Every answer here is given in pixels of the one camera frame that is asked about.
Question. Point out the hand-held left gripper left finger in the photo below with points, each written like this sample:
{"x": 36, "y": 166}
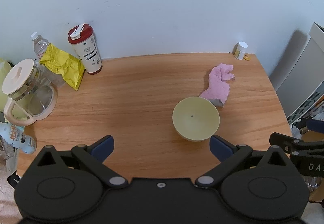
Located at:
{"x": 102, "y": 148}

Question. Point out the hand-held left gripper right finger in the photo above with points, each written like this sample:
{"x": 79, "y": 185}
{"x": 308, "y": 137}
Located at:
{"x": 220, "y": 147}

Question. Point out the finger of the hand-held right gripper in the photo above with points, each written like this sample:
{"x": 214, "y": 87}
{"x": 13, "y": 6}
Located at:
{"x": 281, "y": 139}
{"x": 316, "y": 126}

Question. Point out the pale green bowl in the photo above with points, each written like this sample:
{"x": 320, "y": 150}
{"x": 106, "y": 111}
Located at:
{"x": 195, "y": 117}

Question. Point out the pink and blue knitted cloth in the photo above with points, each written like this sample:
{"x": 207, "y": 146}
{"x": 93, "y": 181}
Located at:
{"x": 217, "y": 84}

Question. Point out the clear plastic bag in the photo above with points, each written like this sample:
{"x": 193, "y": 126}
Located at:
{"x": 296, "y": 131}

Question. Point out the clear glass jar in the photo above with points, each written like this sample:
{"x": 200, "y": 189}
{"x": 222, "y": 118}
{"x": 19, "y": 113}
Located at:
{"x": 311, "y": 183}

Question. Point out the white vented appliance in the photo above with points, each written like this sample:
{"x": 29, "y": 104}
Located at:
{"x": 303, "y": 105}

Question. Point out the white labelled drink bottle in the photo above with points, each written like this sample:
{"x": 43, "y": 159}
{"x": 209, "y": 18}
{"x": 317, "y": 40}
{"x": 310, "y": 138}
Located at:
{"x": 15, "y": 138}

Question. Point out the glass pitcher with cream lid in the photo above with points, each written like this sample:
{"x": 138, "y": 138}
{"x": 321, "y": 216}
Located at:
{"x": 30, "y": 97}

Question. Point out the small yellow round tin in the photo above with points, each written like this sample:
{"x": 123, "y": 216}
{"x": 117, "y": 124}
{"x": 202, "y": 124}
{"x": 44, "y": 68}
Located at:
{"x": 247, "y": 57}

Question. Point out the crumpled yellow foil bag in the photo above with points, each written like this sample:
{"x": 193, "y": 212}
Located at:
{"x": 63, "y": 67}

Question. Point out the white tumbler with red lid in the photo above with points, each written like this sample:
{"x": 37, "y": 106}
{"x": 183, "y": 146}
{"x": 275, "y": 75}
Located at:
{"x": 88, "y": 57}

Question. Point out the white pill bottle yellow label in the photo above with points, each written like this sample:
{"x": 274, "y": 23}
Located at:
{"x": 240, "y": 51}

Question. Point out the clear plastic water bottle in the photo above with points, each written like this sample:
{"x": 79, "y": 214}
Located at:
{"x": 40, "y": 46}

